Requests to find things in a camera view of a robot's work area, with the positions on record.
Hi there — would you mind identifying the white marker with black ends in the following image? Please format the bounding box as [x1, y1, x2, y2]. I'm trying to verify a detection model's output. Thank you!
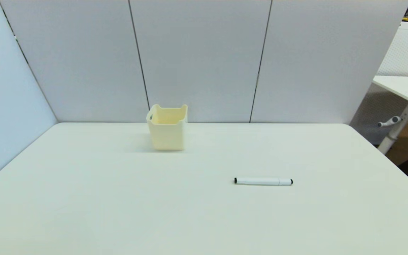
[234, 177, 294, 186]

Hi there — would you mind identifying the cream plastic bin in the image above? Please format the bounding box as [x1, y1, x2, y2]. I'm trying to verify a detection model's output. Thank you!
[146, 103, 189, 152]

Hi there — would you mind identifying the white desk leg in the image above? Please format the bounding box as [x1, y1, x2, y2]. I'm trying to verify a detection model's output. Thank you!
[377, 102, 408, 155]

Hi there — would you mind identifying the white neighbouring desk top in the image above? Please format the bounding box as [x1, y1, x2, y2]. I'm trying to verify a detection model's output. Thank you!
[372, 75, 408, 113]

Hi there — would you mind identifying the white perforated panel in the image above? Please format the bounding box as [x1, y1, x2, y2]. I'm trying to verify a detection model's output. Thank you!
[349, 21, 408, 146]

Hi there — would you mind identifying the white desk crank handle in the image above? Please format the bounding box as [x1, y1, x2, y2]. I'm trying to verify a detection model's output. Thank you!
[377, 115, 403, 128]

